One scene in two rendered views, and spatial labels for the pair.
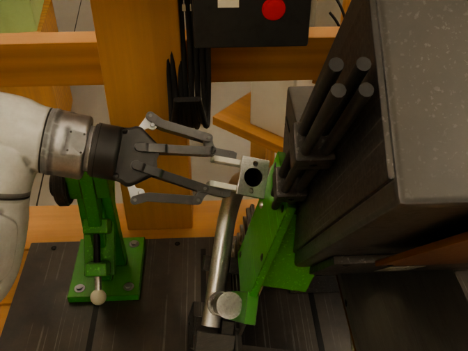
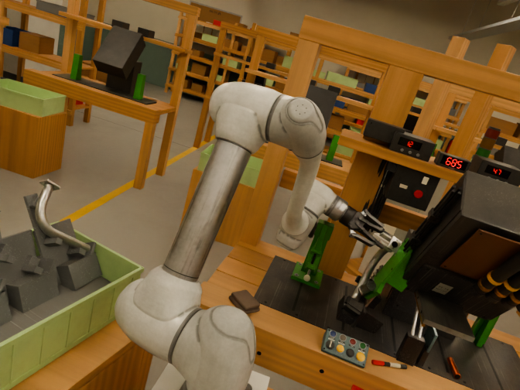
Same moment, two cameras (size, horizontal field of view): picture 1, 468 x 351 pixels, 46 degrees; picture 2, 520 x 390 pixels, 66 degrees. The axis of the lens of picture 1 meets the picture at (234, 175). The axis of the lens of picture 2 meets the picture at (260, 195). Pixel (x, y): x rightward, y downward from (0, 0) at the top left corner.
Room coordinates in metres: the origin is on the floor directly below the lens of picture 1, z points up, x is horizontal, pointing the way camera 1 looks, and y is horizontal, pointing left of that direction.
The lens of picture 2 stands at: (-0.91, 0.21, 1.76)
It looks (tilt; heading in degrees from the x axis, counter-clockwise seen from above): 19 degrees down; 12
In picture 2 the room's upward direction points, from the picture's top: 17 degrees clockwise
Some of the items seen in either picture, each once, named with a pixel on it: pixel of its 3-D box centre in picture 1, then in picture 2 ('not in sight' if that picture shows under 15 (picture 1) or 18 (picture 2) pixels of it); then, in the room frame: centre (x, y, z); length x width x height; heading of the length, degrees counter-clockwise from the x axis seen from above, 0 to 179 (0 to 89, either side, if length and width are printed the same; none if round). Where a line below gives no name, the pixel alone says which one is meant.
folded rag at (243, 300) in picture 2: not in sight; (244, 301); (0.33, 0.41, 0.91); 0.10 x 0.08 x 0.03; 53
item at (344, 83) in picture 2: not in sight; (309, 99); (7.54, 1.56, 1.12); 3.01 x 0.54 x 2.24; 98
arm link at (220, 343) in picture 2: not in sight; (220, 349); (-0.10, 0.36, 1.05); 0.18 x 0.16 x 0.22; 83
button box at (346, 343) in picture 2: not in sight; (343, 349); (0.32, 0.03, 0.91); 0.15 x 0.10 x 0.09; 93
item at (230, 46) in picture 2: not in sight; (227, 66); (9.60, 4.25, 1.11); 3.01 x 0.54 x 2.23; 98
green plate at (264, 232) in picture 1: (285, 234); (400, 268); (0.56, -0.07, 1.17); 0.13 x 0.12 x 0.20; 93
